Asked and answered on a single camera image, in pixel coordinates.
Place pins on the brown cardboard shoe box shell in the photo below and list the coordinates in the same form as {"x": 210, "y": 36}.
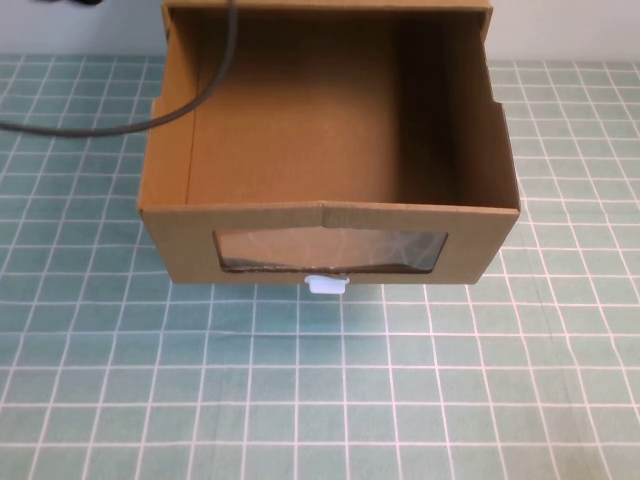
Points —
{"x": 325, "y": 4}

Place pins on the brown cardboard drawer with window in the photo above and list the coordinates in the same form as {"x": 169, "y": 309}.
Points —
{"x": 300, "y": 150}

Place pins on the green checked tablecloth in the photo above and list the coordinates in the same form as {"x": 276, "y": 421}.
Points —
{"x": 320, "y": 390}

